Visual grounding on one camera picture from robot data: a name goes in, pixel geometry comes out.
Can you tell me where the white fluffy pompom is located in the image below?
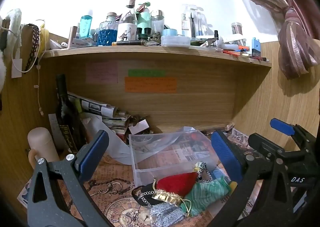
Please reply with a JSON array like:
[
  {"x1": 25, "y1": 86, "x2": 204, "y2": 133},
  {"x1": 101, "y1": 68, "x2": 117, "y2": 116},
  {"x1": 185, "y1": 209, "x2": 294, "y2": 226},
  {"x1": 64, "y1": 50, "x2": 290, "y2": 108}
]
[{"x1": 0, "y1": 50, "x2": 7, "y2": 92}]

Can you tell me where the black gold headband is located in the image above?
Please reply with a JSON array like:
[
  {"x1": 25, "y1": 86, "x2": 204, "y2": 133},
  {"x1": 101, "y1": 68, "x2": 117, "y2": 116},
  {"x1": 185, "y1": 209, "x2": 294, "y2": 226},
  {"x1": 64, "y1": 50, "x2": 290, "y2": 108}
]
[{"x1": 131, "y1": 184, "x2": 182, "y2": 207}]

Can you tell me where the white card box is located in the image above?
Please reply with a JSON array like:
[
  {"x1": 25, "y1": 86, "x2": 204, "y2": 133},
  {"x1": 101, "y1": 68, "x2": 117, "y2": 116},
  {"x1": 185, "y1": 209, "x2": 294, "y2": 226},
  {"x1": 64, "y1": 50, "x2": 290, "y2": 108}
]
[{"x1": 129, "y1": 119, "x2": 149, "y2": 135}]

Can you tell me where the pink striped curtain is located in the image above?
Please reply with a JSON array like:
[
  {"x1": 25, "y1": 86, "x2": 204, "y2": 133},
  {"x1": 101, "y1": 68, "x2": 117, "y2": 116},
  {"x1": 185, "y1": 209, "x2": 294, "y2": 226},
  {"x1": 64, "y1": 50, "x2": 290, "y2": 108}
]
[{"x1": 251, "y1": 0, "x2": 319, "y2": 79}]

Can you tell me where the clear plastic box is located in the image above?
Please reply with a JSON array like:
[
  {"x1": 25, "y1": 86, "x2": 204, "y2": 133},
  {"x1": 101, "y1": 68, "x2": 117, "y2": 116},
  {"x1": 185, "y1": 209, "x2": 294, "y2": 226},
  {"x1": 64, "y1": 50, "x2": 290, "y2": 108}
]
[{"x1": 129, "y1": 129, "x2": 222, "y2": 186}]

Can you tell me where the green knitted cloth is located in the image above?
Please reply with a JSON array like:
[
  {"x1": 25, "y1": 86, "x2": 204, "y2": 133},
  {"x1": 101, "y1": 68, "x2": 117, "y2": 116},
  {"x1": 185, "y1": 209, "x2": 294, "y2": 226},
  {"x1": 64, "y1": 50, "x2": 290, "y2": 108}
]
[{"x1": 180, "y1": 176, "x2": 231, "y2": 217}]

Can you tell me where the silver glitter pouch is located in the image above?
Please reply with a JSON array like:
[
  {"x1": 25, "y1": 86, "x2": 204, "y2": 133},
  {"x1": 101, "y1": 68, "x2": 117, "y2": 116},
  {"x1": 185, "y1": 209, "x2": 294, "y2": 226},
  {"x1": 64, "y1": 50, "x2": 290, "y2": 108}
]
[{"x1": 150, "y1": 203, "x2": 185, "y2": 226}]

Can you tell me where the rolled newspaper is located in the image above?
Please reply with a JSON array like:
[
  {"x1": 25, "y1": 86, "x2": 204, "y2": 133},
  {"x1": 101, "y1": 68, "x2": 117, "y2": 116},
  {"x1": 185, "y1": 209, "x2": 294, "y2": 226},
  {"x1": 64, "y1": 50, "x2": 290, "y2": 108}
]
[{"x1": 68, "y1": 92, "x2": 118, "y2": 118}]

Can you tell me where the turquoise spray bottle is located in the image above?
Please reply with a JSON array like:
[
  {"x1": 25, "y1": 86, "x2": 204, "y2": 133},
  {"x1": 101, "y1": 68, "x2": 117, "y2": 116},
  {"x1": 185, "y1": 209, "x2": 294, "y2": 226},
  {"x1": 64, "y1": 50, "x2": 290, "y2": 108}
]
[{"x1": 79, "y1": 10, "x2": 93, "y2": 39}]

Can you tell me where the white plastic sheet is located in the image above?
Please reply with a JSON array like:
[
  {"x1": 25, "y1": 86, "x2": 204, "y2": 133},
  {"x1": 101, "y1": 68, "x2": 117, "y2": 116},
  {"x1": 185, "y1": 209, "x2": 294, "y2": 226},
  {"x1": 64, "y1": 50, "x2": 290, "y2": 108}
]
[{"x1": 82, "y1": 117, "x2": 132, "y2": 165}]

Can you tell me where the mint green bottle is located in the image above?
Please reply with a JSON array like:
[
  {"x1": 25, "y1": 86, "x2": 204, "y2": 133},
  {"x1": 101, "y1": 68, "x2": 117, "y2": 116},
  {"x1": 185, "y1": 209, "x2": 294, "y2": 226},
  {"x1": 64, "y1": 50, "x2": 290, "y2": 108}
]
[{"x1": 136, "y1": 2, "x2": 152, "y2": 37}]

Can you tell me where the cream ceramic mug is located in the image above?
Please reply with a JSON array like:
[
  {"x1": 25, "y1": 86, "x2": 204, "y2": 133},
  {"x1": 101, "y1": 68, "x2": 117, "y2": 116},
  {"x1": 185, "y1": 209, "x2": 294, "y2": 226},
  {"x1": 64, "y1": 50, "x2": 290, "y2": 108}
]
[{"x1": 27, "y1": 127, "x2": 60, "y2": 169}]

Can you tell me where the clear rectangular container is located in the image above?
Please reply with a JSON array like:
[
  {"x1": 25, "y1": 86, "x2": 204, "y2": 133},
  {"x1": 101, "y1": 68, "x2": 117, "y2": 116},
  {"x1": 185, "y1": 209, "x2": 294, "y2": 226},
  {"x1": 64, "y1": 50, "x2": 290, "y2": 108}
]
[{"x1": 161, "y1": 36, "x2": 190, "y2": 48}]

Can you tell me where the green sticky note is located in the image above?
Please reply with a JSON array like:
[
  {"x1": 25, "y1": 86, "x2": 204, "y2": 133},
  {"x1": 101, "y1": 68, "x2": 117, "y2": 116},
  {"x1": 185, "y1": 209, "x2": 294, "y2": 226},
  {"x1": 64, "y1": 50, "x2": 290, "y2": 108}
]
[{"x1": 128, "y1": 69, "x2": 166, "y2": 77}]

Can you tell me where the red fabric pouch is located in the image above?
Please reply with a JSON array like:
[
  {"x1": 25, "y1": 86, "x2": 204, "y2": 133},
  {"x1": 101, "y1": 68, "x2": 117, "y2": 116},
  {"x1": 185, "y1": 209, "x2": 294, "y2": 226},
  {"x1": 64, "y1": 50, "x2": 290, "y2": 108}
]
[{"x1": 156, "y1": 172, "x2": 198, "y2": 197}]

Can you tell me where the blue liquid glass bottle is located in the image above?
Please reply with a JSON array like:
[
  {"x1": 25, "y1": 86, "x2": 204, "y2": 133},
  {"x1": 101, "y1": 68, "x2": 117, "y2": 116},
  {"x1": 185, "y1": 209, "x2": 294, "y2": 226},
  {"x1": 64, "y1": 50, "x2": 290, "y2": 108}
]
[{"x1": 97, "y1": 12, "x2": 118, "y2": 46}]

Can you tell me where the white labelled bottle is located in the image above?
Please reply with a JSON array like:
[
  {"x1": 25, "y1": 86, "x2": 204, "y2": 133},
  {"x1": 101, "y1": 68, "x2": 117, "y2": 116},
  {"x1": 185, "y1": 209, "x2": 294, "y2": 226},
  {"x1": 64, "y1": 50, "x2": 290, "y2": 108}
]
[{"x1": 117, "y1": 0, "x2": 137, "y2": 41}]

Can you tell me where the orange sticky note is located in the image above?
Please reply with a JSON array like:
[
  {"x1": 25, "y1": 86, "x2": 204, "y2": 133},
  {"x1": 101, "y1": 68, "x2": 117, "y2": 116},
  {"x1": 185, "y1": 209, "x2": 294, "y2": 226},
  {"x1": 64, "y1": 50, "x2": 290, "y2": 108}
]
[{"x1": 124, "y1": 77, "x2": 177, "y2": 94}]

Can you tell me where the pink sticky note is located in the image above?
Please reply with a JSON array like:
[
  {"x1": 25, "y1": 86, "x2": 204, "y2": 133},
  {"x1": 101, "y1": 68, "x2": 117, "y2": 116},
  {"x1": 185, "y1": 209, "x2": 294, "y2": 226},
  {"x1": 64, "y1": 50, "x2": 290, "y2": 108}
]
[{"x1": 86, "y1": 61, "x2": 118, "y2": 85}]

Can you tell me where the dark wine bottle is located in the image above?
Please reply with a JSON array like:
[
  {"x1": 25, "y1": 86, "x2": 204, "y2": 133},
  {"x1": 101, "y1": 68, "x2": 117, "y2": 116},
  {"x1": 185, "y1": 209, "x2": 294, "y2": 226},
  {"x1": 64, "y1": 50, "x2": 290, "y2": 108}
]
[{"x1": 56, "y1": 74, "x2": 87, "y2": 154}]

